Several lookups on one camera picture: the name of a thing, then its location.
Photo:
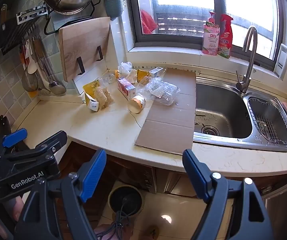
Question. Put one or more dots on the white spatula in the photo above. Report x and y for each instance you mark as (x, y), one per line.
(32, 67)

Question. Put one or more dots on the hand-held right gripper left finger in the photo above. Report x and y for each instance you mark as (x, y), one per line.
(94, 175)

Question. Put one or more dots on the wooden cutting board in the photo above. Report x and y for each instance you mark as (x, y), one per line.
(83, 45)

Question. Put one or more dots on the pink cardboard box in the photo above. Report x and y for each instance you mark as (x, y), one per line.
(124, 86)

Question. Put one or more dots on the pink soap bottle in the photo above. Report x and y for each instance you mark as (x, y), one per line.
(211, 40)

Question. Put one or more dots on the white plastic bag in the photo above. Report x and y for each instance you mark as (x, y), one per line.
(124, 67)

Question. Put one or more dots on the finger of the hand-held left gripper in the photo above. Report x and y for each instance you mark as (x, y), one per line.
(53, 141)
(14, 137)

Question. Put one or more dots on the person's left hand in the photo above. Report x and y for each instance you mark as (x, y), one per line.
(17, 208)

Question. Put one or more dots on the steel knife rack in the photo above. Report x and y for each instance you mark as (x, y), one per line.
(31, 13)

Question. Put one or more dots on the flat cardboard sheet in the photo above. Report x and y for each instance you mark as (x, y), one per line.
(173, 125)

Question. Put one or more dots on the steel ladle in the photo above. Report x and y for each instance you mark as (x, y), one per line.
(57, 88)

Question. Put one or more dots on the yellow noodle packet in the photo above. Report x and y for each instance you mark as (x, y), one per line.
(91, 90)

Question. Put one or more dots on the red cloth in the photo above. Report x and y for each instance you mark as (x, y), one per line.
(148, 22)

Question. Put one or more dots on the clear plastic cup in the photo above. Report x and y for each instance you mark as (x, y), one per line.
(107, 79)

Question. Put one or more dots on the steel gooseneck faucet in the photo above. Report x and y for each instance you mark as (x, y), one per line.
(251, 55)

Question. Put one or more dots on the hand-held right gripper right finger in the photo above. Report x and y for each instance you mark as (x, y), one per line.
(196, 176)

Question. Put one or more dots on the clear plastic container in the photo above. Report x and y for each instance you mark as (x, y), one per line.
(163, 90)

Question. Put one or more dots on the red spray bottle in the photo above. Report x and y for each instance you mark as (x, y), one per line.
(225, 40)

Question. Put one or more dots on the small white box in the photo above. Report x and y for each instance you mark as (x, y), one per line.
(156, 72)

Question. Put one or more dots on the dried noodle block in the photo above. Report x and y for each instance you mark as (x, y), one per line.
(103, 96)

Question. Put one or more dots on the blue utensil holder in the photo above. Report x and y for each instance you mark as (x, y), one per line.
(113, 8)

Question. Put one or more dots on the dark framed window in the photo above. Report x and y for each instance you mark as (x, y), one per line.
(217, 0)

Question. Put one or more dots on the steel appliance front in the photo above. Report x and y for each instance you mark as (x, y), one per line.
(283, 205)

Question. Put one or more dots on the stainless steel sink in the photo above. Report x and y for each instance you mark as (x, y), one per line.
(221, 115)

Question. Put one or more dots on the round cream-rimmed trash bin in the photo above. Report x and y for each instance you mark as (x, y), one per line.
(136, 197)

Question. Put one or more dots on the black slatted wall rack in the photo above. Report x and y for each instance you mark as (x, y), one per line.
(21, 33)

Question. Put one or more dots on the paper wrapper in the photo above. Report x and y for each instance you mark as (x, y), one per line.
(132, 76)

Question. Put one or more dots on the wooden base cabinet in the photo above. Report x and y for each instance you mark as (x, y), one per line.
(133, 170)

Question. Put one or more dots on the grey skimmer spoon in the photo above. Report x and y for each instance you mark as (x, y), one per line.
(29, 81)

